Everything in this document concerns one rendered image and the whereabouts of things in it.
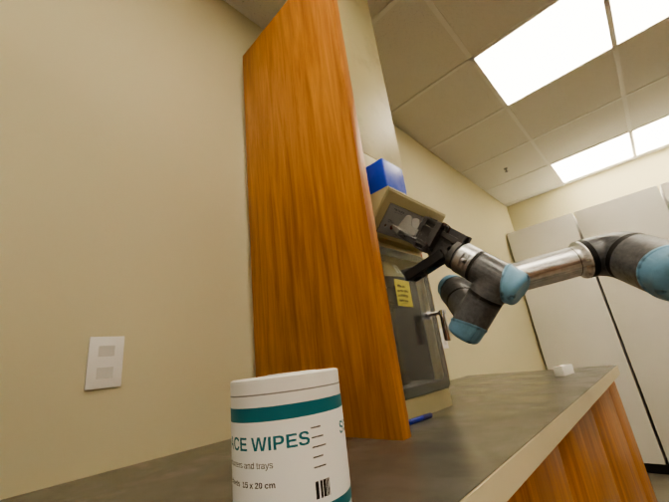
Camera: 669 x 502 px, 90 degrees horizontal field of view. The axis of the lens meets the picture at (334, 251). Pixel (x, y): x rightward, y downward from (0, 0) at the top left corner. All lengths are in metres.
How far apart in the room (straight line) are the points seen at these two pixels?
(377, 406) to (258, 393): 0.42
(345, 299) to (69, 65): 0.98
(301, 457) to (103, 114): 1.05
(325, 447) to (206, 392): 0.69
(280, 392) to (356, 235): 0.50
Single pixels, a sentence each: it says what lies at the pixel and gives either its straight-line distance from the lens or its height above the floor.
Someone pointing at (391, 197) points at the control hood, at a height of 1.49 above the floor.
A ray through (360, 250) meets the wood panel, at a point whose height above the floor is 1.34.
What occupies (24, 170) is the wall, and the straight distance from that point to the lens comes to 1.07.
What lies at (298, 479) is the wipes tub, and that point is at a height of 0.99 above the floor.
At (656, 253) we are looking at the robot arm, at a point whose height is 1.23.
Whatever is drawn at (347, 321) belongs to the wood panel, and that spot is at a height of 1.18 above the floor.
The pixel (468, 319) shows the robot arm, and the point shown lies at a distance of 0.79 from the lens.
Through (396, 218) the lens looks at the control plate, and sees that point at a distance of 0.96.
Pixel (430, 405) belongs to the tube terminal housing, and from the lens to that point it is 1.02.
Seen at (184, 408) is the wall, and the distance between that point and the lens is 1.03.
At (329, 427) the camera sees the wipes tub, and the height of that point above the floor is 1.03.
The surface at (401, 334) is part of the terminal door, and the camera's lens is 0.93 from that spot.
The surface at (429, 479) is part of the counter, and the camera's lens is 0.53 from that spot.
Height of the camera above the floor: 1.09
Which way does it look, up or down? 18 degrees up
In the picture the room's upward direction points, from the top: 7 degrees counter-clockwise
